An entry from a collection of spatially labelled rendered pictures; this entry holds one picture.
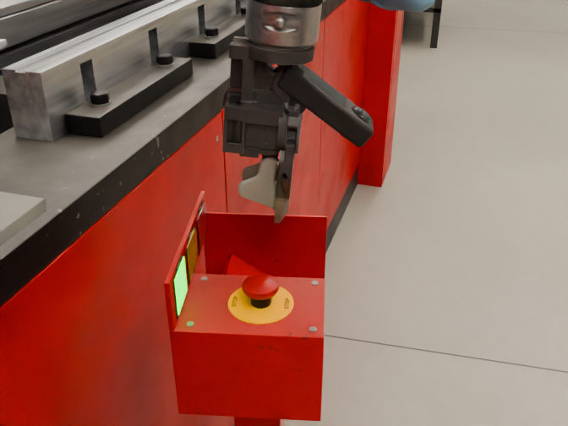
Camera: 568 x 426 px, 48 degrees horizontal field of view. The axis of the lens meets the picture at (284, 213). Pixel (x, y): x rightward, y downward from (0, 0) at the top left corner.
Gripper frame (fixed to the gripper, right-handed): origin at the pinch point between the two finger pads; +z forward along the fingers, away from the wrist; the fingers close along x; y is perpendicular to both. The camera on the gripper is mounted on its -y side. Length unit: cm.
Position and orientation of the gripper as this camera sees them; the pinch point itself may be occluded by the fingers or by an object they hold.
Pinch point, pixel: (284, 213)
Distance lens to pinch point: 75.0
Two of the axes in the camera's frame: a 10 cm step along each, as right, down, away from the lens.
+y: -9.9, -1.1, 0.2
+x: -0.7, 4.9, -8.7
